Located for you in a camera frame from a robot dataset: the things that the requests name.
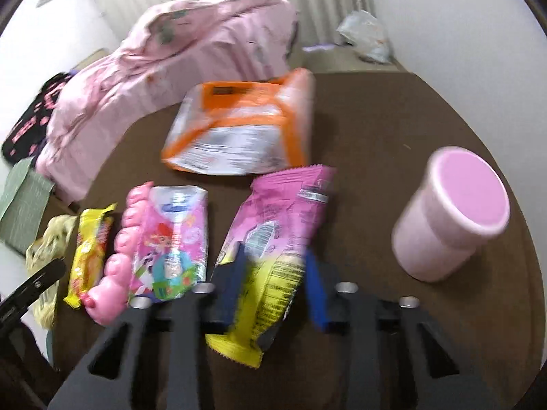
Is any pink yellow snack wrapper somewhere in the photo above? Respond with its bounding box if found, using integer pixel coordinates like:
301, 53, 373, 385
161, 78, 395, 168
205, 164, 336, 370

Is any orange white snack package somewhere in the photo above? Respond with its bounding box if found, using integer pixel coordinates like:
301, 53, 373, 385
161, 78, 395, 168
160, 68, 317, 177

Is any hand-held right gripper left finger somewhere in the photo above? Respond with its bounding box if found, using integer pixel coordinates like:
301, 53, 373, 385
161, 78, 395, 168
47, 243, 251, 410

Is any pink caterpillar toy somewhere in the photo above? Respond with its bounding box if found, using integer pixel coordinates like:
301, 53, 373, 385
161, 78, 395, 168
81, 181, 155, 325

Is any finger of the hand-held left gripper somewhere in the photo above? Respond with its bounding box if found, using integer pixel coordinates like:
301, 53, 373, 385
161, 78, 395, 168
0, 258, 68, 325

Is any pink cartoon wrapper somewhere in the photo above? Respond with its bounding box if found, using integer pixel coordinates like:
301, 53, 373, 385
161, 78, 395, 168
128, 184, 210, 304

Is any green textured cloth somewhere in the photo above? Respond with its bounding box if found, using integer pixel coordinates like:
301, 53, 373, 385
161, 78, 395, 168
0, 156, 56, 257

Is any white plastic bag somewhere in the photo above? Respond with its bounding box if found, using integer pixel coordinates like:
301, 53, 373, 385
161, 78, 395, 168
337, 10, 391, 64

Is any yellow red snack packet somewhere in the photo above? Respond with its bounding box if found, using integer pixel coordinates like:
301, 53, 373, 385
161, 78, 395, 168
64, 203, 118, 310

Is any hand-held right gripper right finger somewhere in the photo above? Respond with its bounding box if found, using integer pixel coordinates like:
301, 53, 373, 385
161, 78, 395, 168
304, 251, 503, 410

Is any pink cup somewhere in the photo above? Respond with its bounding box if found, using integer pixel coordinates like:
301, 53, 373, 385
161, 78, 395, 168
391, 146, 511, 283

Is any yellow trash bag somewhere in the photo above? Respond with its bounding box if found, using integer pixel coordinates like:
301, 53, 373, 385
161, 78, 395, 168
26, 215, 80, 329

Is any black pink printed cloth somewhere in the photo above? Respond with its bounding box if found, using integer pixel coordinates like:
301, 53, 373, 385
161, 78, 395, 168
1, 72, 75, 167

